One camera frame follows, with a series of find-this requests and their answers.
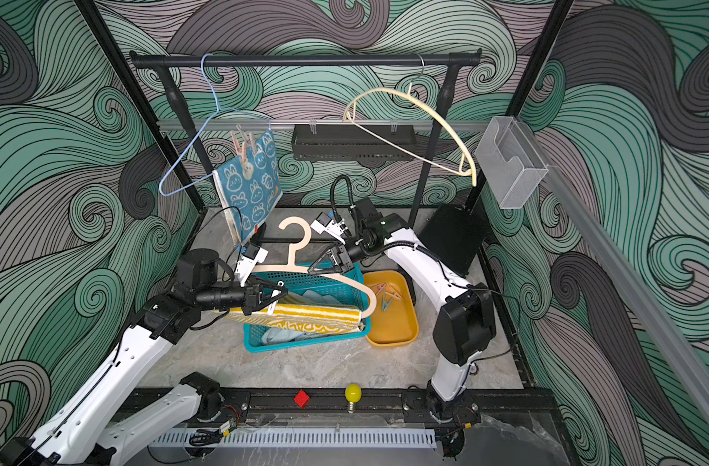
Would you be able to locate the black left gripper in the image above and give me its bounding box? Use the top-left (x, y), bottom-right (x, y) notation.
top-left (194, 274), bottom-right (286, 318)

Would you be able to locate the orange plastic tray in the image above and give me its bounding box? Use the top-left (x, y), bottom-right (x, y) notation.
top-left (364, 270), bottom-right (420, 348)

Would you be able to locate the pink clothespin on blue towel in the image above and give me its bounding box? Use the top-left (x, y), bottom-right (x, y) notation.
top-left (231, 132), bottom-right (253, 181)

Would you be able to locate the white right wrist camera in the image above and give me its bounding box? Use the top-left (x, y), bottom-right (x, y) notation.
top-left (311, 213), bottom-right (350, 243)

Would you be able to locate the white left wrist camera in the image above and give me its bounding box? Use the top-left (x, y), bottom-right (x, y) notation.
top-left (234, 243), bottom-right (268, 287)

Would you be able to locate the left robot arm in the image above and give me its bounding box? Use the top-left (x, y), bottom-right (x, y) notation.
top-left (0, 245), bottom-right (287, 465)

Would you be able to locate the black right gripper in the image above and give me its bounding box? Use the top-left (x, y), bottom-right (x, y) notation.
top-left (310, 234), bottom-right (378, 277)

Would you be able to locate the light blue wire hanger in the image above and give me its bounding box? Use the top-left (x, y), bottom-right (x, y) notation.
top-left (158, 53), bottom-right (274, 197)

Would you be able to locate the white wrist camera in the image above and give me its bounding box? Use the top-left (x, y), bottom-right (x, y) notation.
top-left (234, 243), bottom-right (268, 287)
top-left (311, 213), bottom-right (350, 243)

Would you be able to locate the cream plastic hanger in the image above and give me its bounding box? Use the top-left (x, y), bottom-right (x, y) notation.
top-left (341, 54), bottom-right (478, 188)

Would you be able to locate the teal plastic basket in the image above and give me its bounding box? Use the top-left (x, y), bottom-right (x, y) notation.
top-left (244, 266), bottom-right (371, 353)

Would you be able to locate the red diamond marker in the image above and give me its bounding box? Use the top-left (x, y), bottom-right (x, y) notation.
top-left (293, 389), bottom-right (311, 409)

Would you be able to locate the light blue terry towel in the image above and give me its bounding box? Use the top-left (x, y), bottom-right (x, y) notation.
top-left (261, 327), bottom-right (322, 346)

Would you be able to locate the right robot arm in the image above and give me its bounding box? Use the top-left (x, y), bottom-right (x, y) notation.
top-left (308, 199), bottom-right (496, 421)

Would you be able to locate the grey clothespin on blue towel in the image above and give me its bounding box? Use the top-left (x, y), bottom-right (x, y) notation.
top-left (244, 132), bottom-right (257, 156)

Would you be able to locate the white slotted cable duct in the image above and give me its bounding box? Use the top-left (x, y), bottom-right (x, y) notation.
top-left (149, 427), bottom-right (438, 450)

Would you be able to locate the yellow striped towel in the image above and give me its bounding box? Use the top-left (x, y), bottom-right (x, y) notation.
top-left (226, 294), bottom-right (364, 335)

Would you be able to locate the blue rabbit print towel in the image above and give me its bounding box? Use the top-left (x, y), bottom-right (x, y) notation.
top-left (213, 130), bottom-right (283, 244)

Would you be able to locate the mint green clothespin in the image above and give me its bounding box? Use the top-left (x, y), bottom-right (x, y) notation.
top-left (381, 291), bottom-right (395, 312)

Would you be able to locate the black clothes rack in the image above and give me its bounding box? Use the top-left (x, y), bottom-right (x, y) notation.
top-left (129, 50), bottom-right (486, 212)

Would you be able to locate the orange clothespin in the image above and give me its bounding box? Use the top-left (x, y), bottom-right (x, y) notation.
top-left (381, 283), bottom-right (403, 301)

